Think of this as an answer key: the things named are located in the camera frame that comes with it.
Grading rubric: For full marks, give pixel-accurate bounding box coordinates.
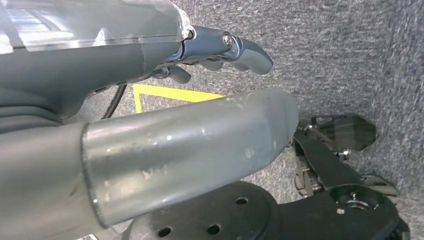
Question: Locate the yellow floor tape marking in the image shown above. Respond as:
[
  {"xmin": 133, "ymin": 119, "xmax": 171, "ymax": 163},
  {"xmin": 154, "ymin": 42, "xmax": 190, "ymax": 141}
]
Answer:
[{"xmin": 132, "ymin": 83, "xmax": 227, "ymax": 115}]

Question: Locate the black robot foot mechanism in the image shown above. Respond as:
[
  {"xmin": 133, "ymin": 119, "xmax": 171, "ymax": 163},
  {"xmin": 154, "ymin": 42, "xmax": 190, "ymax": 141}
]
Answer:
[{"xmin": 127, "ymin": 113, "xmax": 412, "ymax": 240}]

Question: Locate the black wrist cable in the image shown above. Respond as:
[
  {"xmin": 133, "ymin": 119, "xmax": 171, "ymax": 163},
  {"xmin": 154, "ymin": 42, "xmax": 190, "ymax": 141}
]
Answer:
[{"xmin": 100, "ymin": 84, "xmax": 129, "ymax": 121}]

